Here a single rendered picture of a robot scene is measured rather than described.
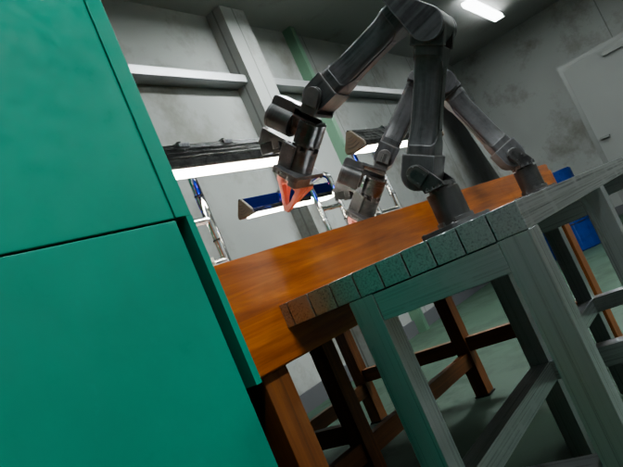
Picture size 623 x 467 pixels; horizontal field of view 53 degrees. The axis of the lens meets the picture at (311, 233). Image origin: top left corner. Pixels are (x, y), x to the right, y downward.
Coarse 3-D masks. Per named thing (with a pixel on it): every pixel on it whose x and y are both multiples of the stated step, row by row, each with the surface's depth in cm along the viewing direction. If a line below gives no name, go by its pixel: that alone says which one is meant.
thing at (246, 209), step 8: (320, 184) 280; (328, 184) 283; (320, 192) 273; (328, 192) 277; (240, 200) 238; (248, 200) 240; (256, 200) 243; (264, 200) 246; (272, 200) 248; (280, 200) 251; (304, 200) 262; (240, 208) 239; (248, 208) 236; (256, 208) 238; (264, 208) 241; (272, 208) 246; (240, 216) 240; (248, 216) 240
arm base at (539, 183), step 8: (528, 168) 162; (536, 168) 163; (520, 176) 163; (528, 176) 162; (536, 176) 162; (520, 184) 164; (528, 184) 162; (536, 184) 162; (544, 184) 162; (552, 184) 167; (528, 192) 163
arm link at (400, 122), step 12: (408, 84) 166; (408, 96) 166; (396, 108) 167; (408, 108) 166; (396, 120) 167; (408, 120) 166; (396, 132) 166; (384, 144) 165; (396, 144) 165; (396, 156) 165
